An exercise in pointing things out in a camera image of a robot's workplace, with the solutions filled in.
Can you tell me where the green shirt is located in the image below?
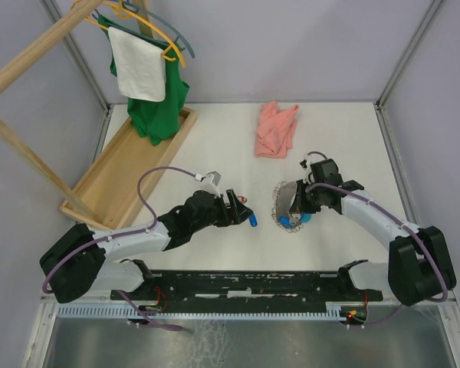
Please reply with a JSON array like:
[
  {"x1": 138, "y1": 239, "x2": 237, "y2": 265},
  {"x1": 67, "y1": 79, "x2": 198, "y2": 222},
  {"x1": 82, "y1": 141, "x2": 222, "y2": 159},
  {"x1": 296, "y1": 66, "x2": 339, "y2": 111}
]
[{"x1": 98, "y1": 15, "x2": 189, "y2": 146}]

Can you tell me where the yellow hanger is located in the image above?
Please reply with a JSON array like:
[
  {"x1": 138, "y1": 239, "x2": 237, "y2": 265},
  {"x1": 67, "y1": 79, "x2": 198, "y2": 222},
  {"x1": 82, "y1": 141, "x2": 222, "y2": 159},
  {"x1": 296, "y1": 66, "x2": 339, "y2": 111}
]
[{"x1": 70, "y1": 0, "x2": 187, "y2": 69}]

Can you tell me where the white cable duct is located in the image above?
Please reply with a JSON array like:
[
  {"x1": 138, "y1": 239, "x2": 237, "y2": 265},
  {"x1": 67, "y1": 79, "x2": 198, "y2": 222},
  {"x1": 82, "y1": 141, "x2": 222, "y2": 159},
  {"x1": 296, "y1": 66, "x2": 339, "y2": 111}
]
[{"x1": 56, "y1": 303, "x2": 348, "y2": 322}]

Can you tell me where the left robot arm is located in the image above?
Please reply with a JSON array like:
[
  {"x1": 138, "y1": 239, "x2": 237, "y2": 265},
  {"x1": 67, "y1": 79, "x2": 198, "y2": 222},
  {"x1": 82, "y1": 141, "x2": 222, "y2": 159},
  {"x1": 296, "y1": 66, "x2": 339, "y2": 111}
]
[{"x1": 39, "y1": 189, "x2": 258, "y2": 304}]

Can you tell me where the blue tagged key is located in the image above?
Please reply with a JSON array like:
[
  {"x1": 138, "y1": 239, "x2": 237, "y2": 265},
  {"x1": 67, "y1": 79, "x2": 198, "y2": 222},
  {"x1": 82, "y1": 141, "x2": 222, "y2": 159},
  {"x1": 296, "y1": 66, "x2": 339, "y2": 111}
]
[{"x1": 248, "y1": 214, "x2": 258, "y2": 227}]

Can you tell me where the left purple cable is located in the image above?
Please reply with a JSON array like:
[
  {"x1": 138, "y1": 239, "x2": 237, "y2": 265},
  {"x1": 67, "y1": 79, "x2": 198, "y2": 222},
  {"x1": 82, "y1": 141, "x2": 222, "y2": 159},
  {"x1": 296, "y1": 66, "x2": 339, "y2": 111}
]
[{"x1": 41, "y1": 166, "x2": 200, "y2": 331}]

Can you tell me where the purple cable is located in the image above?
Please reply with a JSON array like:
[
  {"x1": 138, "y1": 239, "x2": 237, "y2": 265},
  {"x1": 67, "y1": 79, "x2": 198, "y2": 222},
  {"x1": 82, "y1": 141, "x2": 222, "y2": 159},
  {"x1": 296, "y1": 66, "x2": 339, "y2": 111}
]
[
  {"x1": 41, "y1": 166, "x2": 200, "y2": 331},
  {"x1": 304, "y1": 150, "x2": 448, "y2": 331}
]

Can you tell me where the white towel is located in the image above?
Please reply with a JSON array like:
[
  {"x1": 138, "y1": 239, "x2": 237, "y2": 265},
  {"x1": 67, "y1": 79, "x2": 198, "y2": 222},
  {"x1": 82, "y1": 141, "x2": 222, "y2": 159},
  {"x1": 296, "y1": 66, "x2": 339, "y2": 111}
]
[{"x1": 108, "y1": 27, "x2": 166, "y2": 102}]

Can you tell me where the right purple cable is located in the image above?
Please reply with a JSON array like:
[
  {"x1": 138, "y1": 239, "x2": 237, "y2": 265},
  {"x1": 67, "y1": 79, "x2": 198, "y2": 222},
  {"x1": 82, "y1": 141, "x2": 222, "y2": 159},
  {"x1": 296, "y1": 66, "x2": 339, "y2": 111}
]
[{"x1": 304, "y1": 150, "x2": 448, "y2": 331}]

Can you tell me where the grey blue hanger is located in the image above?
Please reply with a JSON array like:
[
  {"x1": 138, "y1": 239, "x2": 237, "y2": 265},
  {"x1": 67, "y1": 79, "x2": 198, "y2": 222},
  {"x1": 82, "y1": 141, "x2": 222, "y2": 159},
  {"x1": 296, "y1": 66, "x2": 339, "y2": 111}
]
[{"x1": 102, "y1": 1, "x2": 196, "y2": 67}]

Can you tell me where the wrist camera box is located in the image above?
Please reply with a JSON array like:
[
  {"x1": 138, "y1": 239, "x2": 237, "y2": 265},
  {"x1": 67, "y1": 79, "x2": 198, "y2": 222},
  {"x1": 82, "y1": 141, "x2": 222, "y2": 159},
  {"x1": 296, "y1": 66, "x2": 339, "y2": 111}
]
[
  {"x1": 300, "y1": 153, "x2": 314, "y2": 171},
  {"x1": 195, "y1": 171, "x2": 221, "y2": 196}
]

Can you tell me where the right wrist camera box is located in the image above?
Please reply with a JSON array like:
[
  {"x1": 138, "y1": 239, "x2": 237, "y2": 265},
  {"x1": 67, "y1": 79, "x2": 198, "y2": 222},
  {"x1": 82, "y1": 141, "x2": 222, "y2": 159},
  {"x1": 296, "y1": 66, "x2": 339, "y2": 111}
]
[{"x1": 300, "y1": 153, "x2": 314, "y2": 171}]

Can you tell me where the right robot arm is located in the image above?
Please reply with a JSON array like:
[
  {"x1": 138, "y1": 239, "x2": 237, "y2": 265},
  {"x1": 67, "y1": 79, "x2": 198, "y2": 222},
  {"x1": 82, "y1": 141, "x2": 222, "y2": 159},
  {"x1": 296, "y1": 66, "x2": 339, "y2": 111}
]
[{"x1": 289, "y1": 152, "x2": 456, "y2": 307}]

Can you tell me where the keyring holder with blue handle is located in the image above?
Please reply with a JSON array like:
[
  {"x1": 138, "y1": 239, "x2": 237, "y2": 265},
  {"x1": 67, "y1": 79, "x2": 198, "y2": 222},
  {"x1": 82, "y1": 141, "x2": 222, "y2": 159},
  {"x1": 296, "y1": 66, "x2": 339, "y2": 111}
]
[{"x1": 271, "y1": 182, "x2": 312, "y2": 233}]

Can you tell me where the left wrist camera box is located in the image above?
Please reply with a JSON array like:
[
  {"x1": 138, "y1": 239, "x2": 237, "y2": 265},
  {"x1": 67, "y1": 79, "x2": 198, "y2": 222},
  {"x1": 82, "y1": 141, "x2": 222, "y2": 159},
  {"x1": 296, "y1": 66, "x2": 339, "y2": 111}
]
[{"x1": 195, "y1": 171, "x2": 221, "y2": 196}]

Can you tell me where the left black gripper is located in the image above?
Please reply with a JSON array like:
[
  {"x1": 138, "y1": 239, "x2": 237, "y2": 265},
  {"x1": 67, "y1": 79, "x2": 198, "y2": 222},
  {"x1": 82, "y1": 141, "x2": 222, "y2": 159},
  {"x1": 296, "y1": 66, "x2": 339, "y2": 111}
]
[{"x1": 191, "y1": 188, "x2": 253, "y2": 233}]

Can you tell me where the pink cloth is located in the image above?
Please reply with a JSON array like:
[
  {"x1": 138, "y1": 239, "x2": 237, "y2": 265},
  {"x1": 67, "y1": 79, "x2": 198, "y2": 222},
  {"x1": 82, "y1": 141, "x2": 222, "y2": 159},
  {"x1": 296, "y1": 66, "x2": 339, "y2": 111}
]
[{"x1": 254, "y1": 101, "x2": 299, "y2": 159}]

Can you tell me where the wooden rack frame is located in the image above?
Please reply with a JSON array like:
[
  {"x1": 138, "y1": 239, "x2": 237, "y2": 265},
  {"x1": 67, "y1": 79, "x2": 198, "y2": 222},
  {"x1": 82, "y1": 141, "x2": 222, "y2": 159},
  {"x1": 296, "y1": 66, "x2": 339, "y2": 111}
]
[{"x1": 0, "y1": 0, "x2": 153, "y2": 225}]

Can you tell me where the wooden tray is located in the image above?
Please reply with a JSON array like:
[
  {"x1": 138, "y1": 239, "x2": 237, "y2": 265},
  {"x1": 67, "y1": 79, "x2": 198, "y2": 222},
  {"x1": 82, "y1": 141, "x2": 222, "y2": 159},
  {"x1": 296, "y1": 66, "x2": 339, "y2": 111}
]
[{"x1": 59, "y1": 107, "x2": 198, "y2": 230}]

